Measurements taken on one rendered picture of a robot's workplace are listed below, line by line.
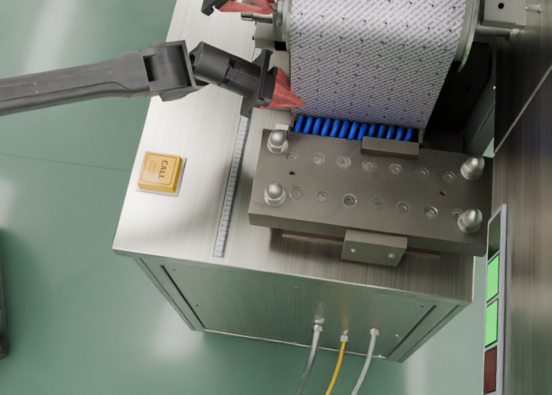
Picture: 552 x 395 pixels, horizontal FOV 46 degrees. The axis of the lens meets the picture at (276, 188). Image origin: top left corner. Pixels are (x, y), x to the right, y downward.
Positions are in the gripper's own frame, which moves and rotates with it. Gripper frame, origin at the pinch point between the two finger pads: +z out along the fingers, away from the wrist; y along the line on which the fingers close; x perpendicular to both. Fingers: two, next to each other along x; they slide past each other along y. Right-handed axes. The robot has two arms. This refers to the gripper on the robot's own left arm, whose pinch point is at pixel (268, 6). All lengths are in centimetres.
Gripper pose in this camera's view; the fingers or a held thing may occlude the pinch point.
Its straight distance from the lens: 102.2
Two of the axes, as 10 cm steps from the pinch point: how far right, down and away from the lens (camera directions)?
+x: 5.9, -2.4, -7.7
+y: -1.4, 9.1, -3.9
